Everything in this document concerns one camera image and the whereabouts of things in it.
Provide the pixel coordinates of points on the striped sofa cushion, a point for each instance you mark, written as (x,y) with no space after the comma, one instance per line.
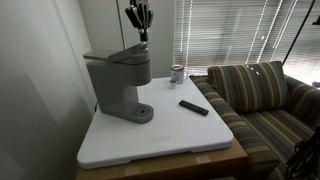
(251,87)

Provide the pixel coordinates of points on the white window blinds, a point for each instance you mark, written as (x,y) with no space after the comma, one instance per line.
(231,32)

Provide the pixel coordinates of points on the black metal frame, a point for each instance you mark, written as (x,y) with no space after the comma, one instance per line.
(301,166)

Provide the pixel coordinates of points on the striped sofa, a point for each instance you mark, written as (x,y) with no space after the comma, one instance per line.
(269,136)

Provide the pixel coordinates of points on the small white coffee pod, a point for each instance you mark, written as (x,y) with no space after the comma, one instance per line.
(172,84)

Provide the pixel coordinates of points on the brown cardboard box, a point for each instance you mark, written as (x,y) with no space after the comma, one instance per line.
(183,166)

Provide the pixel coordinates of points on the black tripod stand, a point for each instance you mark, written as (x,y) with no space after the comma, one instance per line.
(303,34)

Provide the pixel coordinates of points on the grey coffeemaker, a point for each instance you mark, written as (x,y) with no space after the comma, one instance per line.
(115,77)

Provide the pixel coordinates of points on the white plastic board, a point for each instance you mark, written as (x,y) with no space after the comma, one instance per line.
(173,129)

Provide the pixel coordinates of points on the white ceramic mug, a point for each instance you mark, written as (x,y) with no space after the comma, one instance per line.
(179,74)

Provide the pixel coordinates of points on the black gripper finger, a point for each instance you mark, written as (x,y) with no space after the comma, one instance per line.
(148,18)
(132,13)

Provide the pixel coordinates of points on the black remote control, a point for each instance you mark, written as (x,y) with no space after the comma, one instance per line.
(194,108)

